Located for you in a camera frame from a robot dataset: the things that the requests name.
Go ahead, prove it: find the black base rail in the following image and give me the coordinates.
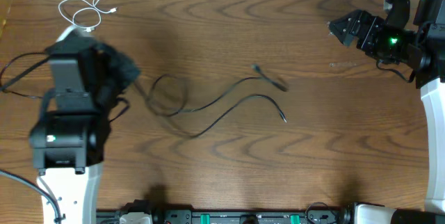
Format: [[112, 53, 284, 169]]
[[97, 199, 445, 224]]

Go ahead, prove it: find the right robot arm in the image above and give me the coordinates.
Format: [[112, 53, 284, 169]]
[[329, 0, 444, 223]]

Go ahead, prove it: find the short black USB cable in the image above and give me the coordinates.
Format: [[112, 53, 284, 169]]
[[0, 51, 51, 100]]

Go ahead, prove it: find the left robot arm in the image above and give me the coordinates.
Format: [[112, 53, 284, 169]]
[[1, 26, 140, 223]]

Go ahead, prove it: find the white USB cable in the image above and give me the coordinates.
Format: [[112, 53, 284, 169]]
[[57, 0, 121, 33]]

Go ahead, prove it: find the long black USB cable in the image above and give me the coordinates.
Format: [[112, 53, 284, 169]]
[[133, 63, 289, 139]]

